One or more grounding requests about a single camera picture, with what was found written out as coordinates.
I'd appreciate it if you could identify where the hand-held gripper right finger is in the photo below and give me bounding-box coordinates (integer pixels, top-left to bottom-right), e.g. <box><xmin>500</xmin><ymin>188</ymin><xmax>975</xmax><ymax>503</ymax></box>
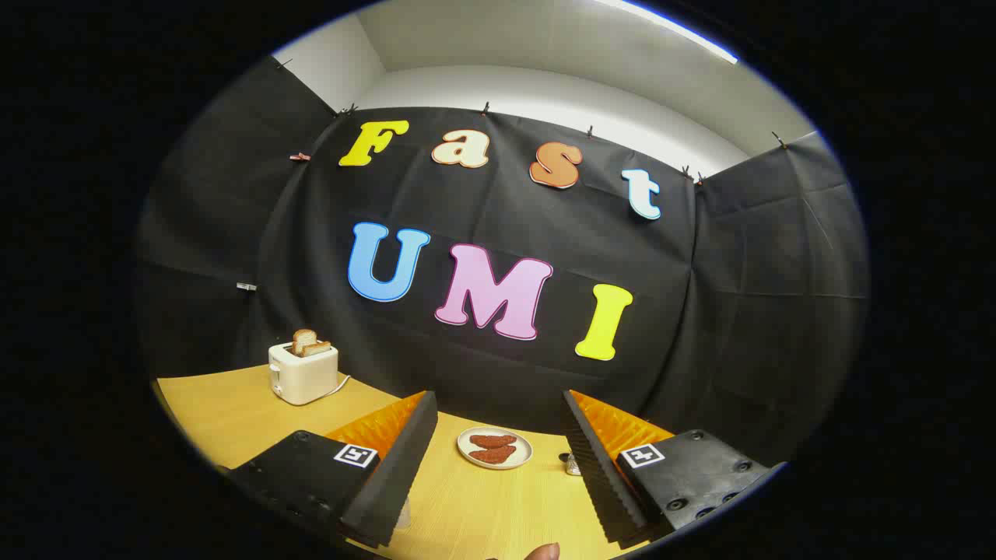
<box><xmin>563</xmin><ymin>389</ymin><xmax>788</xmax><ymax>545</ymax></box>

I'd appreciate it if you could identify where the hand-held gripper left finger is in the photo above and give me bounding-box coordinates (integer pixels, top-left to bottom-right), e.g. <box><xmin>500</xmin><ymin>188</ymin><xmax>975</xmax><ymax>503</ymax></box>
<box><xmin>226</xmin><ymin>390</ymin><xmax>439</xmax><ymax>549</ymax></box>

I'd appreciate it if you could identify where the white plate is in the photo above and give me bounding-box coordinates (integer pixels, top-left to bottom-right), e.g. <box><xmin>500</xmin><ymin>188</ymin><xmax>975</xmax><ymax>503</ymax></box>
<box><xmin>457</xmin><ymin>427</ymin><xmax>534</xmax><ymax>470</ymax></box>

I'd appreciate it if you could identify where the wooden table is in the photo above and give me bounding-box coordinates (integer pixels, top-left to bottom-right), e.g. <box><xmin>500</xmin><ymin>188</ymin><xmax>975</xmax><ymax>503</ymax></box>
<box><xmin>152</xmin><ymin>364</ymin><xmax>662</xmax><ymax>560</ymax></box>

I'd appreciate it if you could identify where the cream toaster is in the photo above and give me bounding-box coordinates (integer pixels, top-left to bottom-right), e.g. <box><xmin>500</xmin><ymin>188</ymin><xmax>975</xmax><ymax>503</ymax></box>
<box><xmin>268</xmin><ymin>342</ymin><xmax>340</xmax><ymax>406</ymax></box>

